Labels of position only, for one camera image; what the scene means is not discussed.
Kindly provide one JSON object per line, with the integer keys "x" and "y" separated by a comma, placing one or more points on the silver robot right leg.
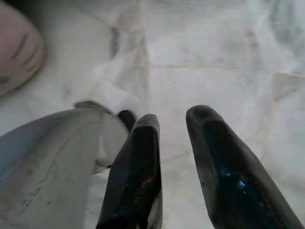
{"x": 52, "y": 162}

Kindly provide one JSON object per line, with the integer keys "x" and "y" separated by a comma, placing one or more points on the pink pillow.
{"x": 14, "y": 47}

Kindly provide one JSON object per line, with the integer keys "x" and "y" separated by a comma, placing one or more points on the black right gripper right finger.
{"x": 233, "y": 171}

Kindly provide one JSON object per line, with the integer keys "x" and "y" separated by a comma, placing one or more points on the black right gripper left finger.
{"x": 133, "y": 171}

